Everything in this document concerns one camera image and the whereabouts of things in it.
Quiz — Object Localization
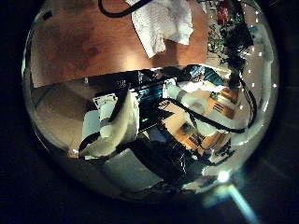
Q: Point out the green potted plants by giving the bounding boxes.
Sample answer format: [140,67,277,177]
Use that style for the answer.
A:
[207,23,226,54]

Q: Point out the white striped piece of clothing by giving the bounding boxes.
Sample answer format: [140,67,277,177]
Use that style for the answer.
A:
[124,0,194,59]

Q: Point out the person in red top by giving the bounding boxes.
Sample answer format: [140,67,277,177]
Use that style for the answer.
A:
[218,6,232,26]

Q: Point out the wooden cabinet with vent slots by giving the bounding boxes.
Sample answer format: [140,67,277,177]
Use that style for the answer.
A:
[164,88,239,151]

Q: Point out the small green potted plant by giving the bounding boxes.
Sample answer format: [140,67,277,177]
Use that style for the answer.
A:
[181,122,194,135]

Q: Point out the thick black cable loop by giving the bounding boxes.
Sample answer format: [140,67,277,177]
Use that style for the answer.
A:
[97,0,154,19]

